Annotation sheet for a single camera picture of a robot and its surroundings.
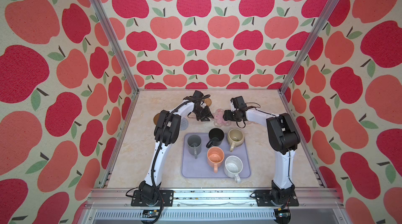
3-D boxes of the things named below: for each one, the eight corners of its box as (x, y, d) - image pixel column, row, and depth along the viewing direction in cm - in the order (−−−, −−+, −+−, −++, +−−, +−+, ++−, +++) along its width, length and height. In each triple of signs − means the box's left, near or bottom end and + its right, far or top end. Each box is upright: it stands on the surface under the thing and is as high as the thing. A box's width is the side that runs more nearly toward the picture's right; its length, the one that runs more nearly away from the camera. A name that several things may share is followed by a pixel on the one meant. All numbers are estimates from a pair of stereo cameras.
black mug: (207, 150, 91) (207, 143, 84) (202, 138, 96) (202, 131, 89) (224, 144, 93) (226, 137, 86) (218, 133, 98) (219, 125, 91)
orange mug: (207, 174, 82) (208, 169, 75) (206, 153, 90) (207, 146, 83) (223, 174, 82) (225, 169, 75) (221, 153, 90) (223, 146, 83)
